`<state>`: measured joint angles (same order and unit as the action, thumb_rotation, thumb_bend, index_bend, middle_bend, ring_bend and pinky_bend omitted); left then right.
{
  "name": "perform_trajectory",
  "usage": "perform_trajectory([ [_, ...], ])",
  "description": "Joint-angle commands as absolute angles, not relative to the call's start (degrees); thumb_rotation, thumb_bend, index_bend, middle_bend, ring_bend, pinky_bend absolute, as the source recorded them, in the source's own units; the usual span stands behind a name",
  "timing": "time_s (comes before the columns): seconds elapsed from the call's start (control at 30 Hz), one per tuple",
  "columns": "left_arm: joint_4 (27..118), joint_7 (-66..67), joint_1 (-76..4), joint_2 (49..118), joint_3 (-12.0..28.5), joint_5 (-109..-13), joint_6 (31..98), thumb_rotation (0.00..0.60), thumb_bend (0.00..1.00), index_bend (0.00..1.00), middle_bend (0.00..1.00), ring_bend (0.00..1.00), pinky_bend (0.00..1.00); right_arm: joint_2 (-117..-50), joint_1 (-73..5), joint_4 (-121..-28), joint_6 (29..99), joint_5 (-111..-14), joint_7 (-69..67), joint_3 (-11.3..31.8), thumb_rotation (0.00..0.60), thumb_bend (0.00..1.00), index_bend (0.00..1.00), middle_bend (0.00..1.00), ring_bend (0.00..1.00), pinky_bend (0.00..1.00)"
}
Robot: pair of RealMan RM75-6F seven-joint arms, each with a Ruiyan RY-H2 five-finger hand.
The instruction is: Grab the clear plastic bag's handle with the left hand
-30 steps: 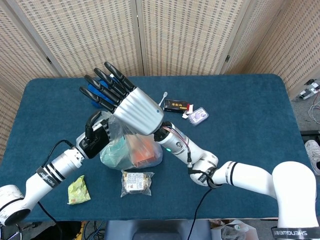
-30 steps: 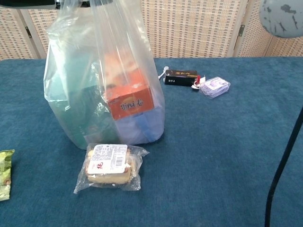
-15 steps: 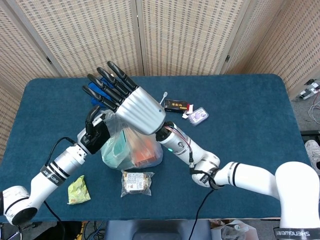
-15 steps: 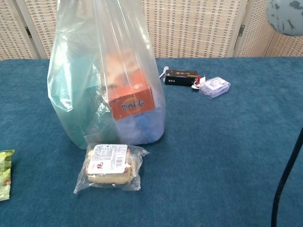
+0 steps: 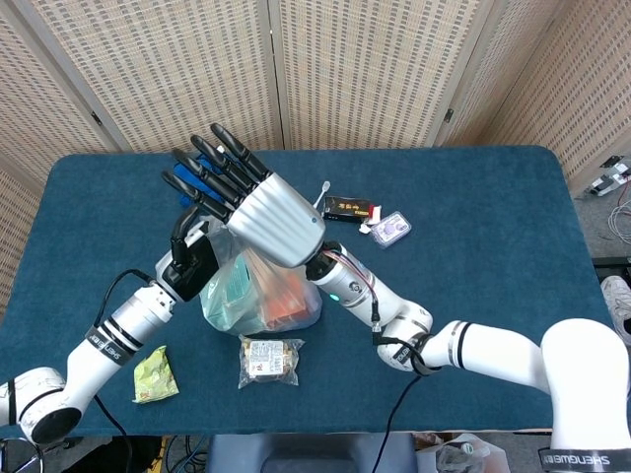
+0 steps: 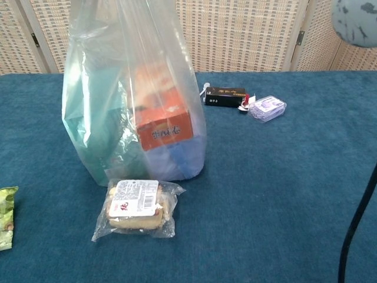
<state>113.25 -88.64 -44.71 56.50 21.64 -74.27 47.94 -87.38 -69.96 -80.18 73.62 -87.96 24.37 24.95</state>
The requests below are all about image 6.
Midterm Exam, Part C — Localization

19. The translucent plastic shopping bag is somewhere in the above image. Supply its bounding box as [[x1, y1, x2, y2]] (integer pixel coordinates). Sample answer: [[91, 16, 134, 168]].
[[61, 0, 207, 187]]

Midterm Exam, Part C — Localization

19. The blue soft pack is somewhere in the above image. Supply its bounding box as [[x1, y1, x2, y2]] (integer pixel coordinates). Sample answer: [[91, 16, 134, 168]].
[[145, 135, 206, 181]]

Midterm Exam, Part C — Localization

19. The orange cardboard box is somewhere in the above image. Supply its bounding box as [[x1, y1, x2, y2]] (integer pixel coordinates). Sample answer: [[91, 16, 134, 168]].
[[129, 63, 194, 152]]

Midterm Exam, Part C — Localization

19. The black box gold print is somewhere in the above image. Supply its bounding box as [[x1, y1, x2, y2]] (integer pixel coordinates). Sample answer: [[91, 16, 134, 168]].
[[204, 86, 250, 109]]

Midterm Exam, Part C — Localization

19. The red white small sachet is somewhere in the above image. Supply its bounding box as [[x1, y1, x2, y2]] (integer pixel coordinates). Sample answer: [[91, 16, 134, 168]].
[[237, 93, 257, 114]]

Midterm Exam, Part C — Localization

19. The wrapped sandwich bread pack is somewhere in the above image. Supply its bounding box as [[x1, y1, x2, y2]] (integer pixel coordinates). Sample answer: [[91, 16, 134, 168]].
[[91, 178, 186, 242]]

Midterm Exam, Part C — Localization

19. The clear purple plastic case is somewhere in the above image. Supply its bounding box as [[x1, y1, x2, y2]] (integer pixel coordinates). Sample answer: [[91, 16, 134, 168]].
[[247, 95, 287, 123]]

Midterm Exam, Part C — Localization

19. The teal tablecloth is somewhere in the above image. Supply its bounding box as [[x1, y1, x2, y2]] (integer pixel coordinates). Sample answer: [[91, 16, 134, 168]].
[[0, 70, 377, 283]]

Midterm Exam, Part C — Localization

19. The green cardboard box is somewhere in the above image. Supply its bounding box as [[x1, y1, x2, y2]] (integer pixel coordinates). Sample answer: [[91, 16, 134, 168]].
[[63, 67, 148, 183]]

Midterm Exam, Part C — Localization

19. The woven folding screen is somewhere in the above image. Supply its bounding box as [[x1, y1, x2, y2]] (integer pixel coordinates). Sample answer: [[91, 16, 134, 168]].
[[0, 0, 377, 76]]

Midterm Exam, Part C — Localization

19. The green snack packet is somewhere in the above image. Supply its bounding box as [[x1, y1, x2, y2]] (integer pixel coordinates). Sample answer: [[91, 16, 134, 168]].
[[0, 186, 19, 251]]

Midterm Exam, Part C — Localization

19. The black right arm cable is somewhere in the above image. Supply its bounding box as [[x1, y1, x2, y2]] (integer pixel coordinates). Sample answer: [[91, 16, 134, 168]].
[[338, 159, 377, 283]]

